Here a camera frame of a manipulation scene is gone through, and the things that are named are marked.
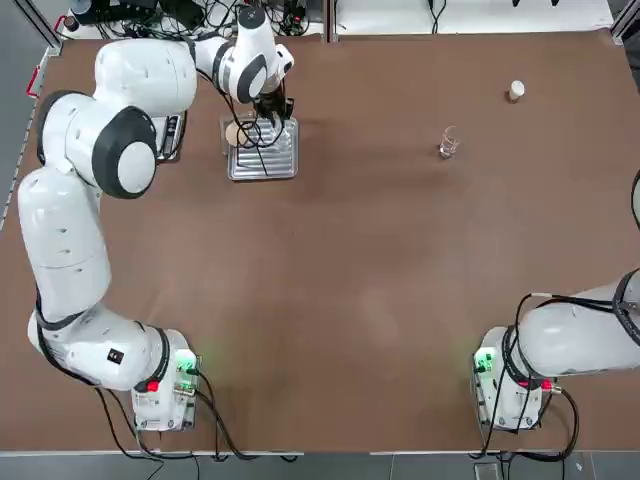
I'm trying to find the silver digital scale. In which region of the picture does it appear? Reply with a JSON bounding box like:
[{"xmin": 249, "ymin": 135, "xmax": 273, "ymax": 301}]
[{"xmin": 155, "ymin": 112, "xmax": 187, "ymax": 162}]

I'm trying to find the ribbed metal tray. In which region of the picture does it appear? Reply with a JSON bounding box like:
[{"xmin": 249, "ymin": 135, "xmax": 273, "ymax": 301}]
[{"xmin": 227, "ymin": 117, "xmax": 301, "ymax": 181}]

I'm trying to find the asbestos wire net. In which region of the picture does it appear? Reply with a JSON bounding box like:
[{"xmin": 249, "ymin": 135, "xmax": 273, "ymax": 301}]
[{"xmin": 219, "ymin": 115, "xmax": 252, "ymax": 151}]

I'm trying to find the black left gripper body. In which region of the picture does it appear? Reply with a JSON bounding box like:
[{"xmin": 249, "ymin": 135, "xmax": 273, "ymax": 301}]
[{"xmin": 255, "ymin": 85, "xmax": 289, "ymax": 112}]

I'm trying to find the small glass beaker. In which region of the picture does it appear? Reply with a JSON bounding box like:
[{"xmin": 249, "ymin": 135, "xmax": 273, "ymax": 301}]
[{"xmin": 438, "ymin": 125, "xmax": 462, "ymax": 160}]

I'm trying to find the aluminium frame post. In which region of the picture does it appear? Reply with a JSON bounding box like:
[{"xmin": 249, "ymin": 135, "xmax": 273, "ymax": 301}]
[{"xmin": 322, "ymin": 0, "xmax": 338, "ymax": 44}]

